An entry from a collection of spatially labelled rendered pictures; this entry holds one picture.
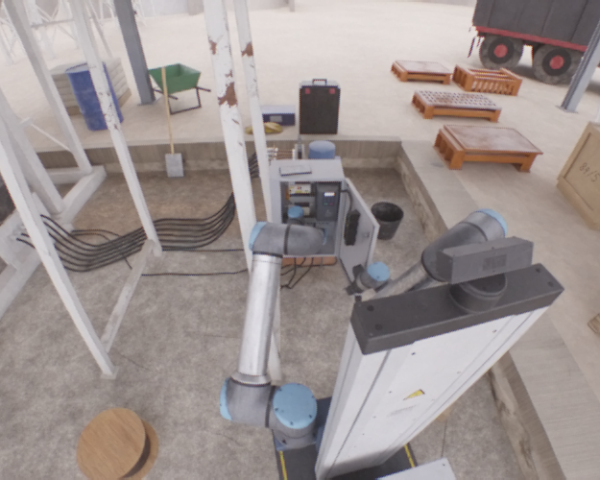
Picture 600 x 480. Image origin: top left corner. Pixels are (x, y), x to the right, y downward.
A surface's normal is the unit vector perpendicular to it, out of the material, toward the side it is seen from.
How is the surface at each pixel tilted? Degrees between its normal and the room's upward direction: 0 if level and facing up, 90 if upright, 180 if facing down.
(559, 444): 0
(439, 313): 0
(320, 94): 90
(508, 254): 61
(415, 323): 0
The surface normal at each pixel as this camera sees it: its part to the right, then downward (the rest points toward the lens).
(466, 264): 0.18, 0.24
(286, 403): 0.08, -0.71
